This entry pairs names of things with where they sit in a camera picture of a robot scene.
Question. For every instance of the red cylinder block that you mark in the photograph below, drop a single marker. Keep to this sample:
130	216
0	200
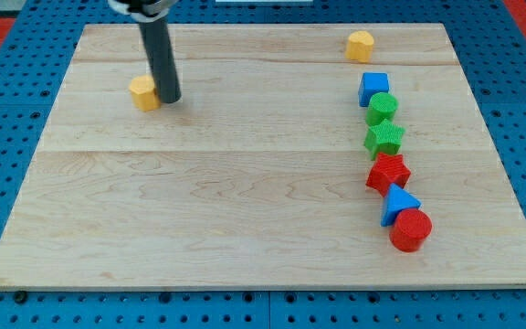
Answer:
410	230

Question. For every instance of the yellow hexagon block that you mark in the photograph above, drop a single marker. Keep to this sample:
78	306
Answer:
144	93

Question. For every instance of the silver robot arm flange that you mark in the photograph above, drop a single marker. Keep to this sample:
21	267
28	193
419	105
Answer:
142	11

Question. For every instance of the yellow heart block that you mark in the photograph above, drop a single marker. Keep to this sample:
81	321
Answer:
359	46

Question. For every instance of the green star block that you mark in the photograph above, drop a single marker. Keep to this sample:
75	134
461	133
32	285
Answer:
385	137

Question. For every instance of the light wooden board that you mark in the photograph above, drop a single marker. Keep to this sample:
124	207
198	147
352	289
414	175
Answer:
255	179

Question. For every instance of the blue triangle block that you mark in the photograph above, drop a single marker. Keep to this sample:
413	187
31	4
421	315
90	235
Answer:
396	200

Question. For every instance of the red star block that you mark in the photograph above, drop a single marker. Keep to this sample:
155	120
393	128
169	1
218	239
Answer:
388	170

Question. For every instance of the green cylinder block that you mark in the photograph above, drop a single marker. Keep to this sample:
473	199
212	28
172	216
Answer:
382	105

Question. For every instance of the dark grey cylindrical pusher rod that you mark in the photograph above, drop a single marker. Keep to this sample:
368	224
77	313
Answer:
160	55

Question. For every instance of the blue cube block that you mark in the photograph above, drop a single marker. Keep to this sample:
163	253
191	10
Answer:
371	83

